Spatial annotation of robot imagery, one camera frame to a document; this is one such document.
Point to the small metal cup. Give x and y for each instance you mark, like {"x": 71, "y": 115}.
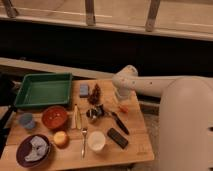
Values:
{"x": 93, "y": 114}

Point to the red bowl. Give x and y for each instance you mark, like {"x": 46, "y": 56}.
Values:
{"x": 54, "y": 117}

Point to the black rectangular block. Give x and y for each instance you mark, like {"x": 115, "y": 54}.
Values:
{"x": 117, "y": 138}

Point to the dark purple plate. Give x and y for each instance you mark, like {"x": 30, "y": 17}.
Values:
{"x": 24, "y": 149}

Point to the red orange pepper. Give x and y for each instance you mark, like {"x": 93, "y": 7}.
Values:
{"x": 123, "y": 109}

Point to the yellow apple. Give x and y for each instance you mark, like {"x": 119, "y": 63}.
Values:
{"x": 60, "y": 138}

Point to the blue sponge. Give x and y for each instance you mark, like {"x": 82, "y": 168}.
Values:
{"x": 84, "y": 90}

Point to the yellow banana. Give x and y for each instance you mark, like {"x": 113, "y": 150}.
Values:
{"x": 76, "y": 119}

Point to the brown pine cone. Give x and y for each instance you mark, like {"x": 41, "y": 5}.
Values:
{"x": 94, "y": 97}

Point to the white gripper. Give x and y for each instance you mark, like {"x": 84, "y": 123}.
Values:
{"x": 123, "y": 94}

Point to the blue plastic cup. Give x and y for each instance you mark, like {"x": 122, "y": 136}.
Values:
{"x": 27, "y": 121}

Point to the green plastic tray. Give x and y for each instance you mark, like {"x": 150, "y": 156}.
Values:
{"x": 43, "y": 90}

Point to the grey crumpled cloth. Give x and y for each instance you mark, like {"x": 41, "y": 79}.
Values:
{"x": 39, "y": 149}

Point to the black handled knife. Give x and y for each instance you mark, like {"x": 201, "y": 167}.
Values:
{"x": 118, "y": 121}

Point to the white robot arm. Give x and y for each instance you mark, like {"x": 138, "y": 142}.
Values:
{"x": 185, "y": 116}

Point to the white cup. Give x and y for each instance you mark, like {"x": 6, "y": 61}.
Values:
{"x": 96, "y": 141}

